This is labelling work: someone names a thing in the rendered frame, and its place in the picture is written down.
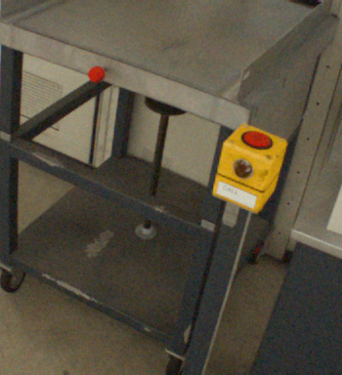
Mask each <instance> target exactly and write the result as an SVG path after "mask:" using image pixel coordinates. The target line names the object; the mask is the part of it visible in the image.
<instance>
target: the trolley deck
mask: <svg viewBox="0 0 342 375"><path fill-rule="evenodd" d="M310 12H312V10H311V9H309V8H306V7H302V6H300V5H297V4H294V3H291V2H288V1H285V0H66V1H64V2H62V3H61V4H59V5H56V6H52V7H50V8H48V9H46V10H43V11H41V12H40V13H37V14H35V15H32V16H31V17H29V18H26V19H24V20H22V21H19V22H16V23H14V24H13V25H11V24H8V23H6V22H4V21H0V44H1V45H4V46H6V47H8V48H13V49H15V50H17V51H19V52H24V53H27V54H28V55H31V56H34V57H37V58H39V59H41V60H43V61H45V60H46V61H48V62H50V63H54V64H58V65H61V66H64V67H66V68H68V69H70V70H76V71H77V72H80V73H82V74H85V75H89V71H90V69H91V67H93V66H95V65H98V66H101V67H102V68H104V67H106V68H107V71H105V78H104V79H103V80H102V81H104V82H108V83H111V84H113V85H115V86H117V87H120V88H123V89H125V90H130V91H133V92H135V93H137V94H140V95H142V96H145V97H147V98H150V99H153V100H155V101H159V102H162V103H165V104H169V105H171V106H174V107H176V108H178V109H180V110H182V111H185V112H188V113H190V114H193V115H195V116H198V117H201V118H203V119H206V120H210V121H213V122H215V123H218V124H220V125H223V126H226V127H228V128H230V129H232V130H236V129H237V128H238V127H240V126H241V125H242V124H247V125H248V126H251V127H254V126H255V125H256V124H257V123H258V122H259V121H260V119H261V117H262V116H264V115H265V114H266V113H267V112H268V111H269V110H270V109H271V106H272V105H274V104H275V103H276V102H277V101H278V100H279V97H280V96H282V95H283V94H284V93H285V92H286V91H287V89H288V88H289V87H290V86H291V85H292V84H293V83H294V81H295V80H296V79H298V78H299V77H300V75H301V73H302V72H304V71H305V70H306V69H307V68H308V66H309V65H310V64H311V63H312V62H313V61H314V59H316V58H317V57H318V56H319V54H320V53H321V52H322V51H323V50H324V48H325V47H327V45H328V44H329V43H330V41H332V40H333V39H334V38H335V33H336V30H337V28H338V23H339V20H340V18H338V19H337V18H335V17H332V16H330V17H329V19H327V20H326V21H324V22H323V23H322V24H321V25H320V26H319V27H318V28H317V29H316V30H315V31H314V32H313V33H312V34H311V35H310V36H309V37H308V38H307V39H306V40H305V41H304V42H303V43H302V44H301V45H300V46H299V47H298V48H297V49H296V50H294V51H293V52H292V53H291V54H290V55H289V56H288V57H287V58H286V59H285V60H284V61H283V62H282V63H281V64H279V65H278V67H277V68H276V69H275V70H274V71H272V72H271V74H270V75H269V76H268V77H267V78H266V79H263V80H262V82H261V83H260V84H259V85H258V86H257V87H256V88H254V89H253V90H252V92H251V93H250V94H249V95H248V96H247V97H246V98H244V99H243V100H242V101H241V102H240V104H237V103H234V102H231V101H229V100H226V99H223V98H222V97H220V94H221V93H222V92H224V91H225V90H226V89H227V88H228V87H229V86H231V85H232V84H233V83H234V82H235V81H236V80H237V79H238V78H239V77H240V75H241V72H242V70H243V69H244V67H245V66H246V65H247V64H250V63H251V62H252V61H253V60H254V58H257V57H258V56H259V55H260V54H261V53H262V52H263V51H265V50H266V49H267V48H268V47H269V46H271V45H272V44H273V43H274V42H275V41H276V40H278V39H279V38H280V37H281V36H282V35H283V34H284V33H286V31H287V30H288V29H289V28H291V27H293V25H294V24H295V23H297V22H299V21H300V20H301V19H302V18H305V17H306V15H307V14H308V13H310Z"/></svg>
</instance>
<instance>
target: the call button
mask: <svg viewBox="0 0 342 375"><path fill-rule="evenodd" d="M244 138H245V140H246V141H247V142H248V143H250V144H251V145H252V146H258V147H265V146H268V145H269V144H270V139H269V138H268V137H267V136H266V135H265V134H264V133H260V132H257V131H251V132H249V133H247V134H245V136H244Z"/></svg>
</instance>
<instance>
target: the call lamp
mask: <svg viewBox="0 0 342 375"><path fill-rule="evenodd" d="M233 170H234V172H235V174H236V175H237V176H238V177H239V178H241V179H249V178H251V177H252V176H253V174H254V167H253V165H252V164H251V163H250V162H249V161H248V160H246V159H243V158H239V159H237V160H236V161H235V162H234V165H233Z"/></svg>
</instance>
